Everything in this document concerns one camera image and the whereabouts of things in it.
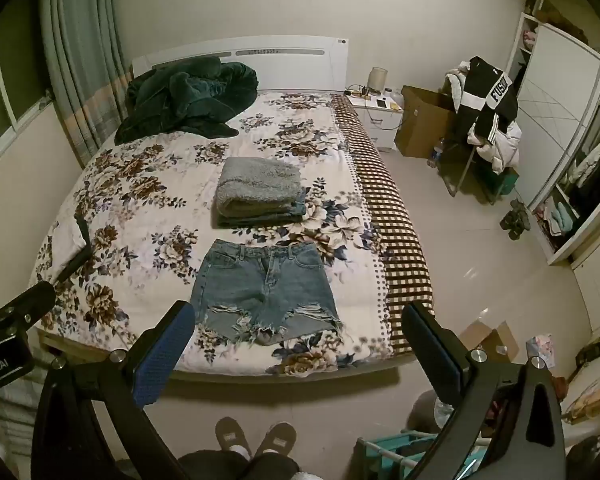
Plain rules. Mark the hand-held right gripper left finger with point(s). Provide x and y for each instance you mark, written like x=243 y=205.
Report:
x=160 y=360

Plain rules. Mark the pink floral packet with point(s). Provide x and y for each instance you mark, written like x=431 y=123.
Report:
x=540 y=350

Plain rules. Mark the brown checked bedspread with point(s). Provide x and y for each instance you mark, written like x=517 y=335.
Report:
x=395 y=230

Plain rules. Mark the white bed headboard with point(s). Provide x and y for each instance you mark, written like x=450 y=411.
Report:
x=290 y=62

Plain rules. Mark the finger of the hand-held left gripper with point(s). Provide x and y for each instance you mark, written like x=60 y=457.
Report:
x=32 y=300

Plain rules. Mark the small cardboard box on floor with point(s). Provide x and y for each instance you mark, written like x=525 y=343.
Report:
x=490 y=342

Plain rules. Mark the plastic water bottle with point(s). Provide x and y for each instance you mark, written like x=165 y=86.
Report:
x=434 y=156

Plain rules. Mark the dark green blanket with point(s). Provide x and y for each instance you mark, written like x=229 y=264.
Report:
x=189 y=95

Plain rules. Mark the folded blue jeans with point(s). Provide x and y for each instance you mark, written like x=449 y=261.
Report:
x=295 y=210

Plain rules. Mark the small table lamp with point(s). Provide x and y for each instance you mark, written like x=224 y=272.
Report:
x=378 y=80

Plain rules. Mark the black and white jacket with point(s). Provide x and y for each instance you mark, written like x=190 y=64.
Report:
x=490 y=95

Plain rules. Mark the bed with floral sheet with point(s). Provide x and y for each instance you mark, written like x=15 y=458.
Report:
x=179 y=200

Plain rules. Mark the brown slipper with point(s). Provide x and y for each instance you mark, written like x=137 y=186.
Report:
x=232 y=435

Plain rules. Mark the chair piled with jackets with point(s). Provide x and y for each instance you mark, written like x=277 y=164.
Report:
x=505 y=147

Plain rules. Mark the grey round stool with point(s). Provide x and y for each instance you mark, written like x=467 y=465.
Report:
x=430 y=410

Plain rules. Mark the metal frame chair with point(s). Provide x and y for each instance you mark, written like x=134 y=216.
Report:
x=460 y=170

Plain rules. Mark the person's dark trouser legs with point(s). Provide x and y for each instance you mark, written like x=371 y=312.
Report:
x=214 y=467

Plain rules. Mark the open cardboard box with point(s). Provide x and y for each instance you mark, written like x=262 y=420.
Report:
x=422 y=120

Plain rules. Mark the window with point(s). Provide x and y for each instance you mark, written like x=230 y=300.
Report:
x=9 y=85

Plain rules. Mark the turquoise rack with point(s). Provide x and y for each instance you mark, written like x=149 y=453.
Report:
x=405 y=452

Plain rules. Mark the green striped curtain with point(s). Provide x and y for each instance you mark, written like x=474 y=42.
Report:
x=82 y=60

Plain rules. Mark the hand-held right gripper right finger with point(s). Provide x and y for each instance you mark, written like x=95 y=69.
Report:
x=430 y=355

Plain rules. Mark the white nightstand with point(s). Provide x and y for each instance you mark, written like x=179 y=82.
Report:
x=380 y=125

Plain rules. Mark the dark shoe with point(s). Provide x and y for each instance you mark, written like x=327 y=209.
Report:
x=509 y=220
x=520 y=220

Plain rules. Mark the person's feet in slippers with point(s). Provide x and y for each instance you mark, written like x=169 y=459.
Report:
x=279 y=439

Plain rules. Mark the green storage box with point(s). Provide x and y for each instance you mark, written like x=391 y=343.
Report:
x=505 y=182

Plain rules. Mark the white sliding door wardrobe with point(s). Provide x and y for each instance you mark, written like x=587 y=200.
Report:
x=560 y=125

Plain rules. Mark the ripped denim shorts pants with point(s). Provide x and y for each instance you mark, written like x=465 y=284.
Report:
x=265 y=285

